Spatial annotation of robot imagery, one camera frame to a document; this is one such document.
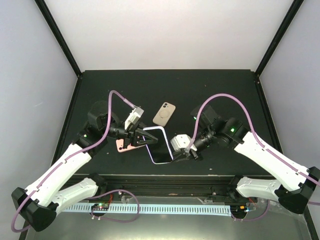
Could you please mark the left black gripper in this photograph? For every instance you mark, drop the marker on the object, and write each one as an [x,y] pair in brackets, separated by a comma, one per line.
[134,134]

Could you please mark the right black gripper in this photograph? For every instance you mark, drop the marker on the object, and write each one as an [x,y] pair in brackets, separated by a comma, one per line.
[182,156]

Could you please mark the lavender phone case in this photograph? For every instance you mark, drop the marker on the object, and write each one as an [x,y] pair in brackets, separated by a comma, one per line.
[150,150]

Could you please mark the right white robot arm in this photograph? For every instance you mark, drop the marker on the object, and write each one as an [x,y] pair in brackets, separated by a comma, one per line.
[293,184]

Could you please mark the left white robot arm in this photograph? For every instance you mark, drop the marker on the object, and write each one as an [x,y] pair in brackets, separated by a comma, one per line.
[41,201]

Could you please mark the beige cased phone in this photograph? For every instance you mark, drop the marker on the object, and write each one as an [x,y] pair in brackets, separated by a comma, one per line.
[164,114]

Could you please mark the small circuit board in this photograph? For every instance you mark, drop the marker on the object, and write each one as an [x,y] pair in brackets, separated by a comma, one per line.
[100,207]

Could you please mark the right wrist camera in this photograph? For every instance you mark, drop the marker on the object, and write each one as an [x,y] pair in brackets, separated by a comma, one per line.
[181,142]

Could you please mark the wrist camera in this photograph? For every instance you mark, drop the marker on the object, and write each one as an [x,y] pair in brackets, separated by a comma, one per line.
[133,117]
[181,142]

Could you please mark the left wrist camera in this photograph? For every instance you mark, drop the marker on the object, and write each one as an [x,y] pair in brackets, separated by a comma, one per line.
[133,117]

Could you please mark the black aluminium front rail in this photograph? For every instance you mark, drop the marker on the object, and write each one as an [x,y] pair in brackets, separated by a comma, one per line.
[217,188]

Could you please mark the light blue slotted cable duct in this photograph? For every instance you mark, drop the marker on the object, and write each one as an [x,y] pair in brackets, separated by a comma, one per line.
[155,209]

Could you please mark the left black frame post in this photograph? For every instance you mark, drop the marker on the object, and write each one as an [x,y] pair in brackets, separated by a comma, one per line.
[48,17]

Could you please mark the black frame post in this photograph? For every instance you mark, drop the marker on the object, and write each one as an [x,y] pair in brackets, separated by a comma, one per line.
[282,29]
[48,17]

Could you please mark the right black frame post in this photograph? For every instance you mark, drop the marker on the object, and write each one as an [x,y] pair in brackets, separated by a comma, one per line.
[282,29]

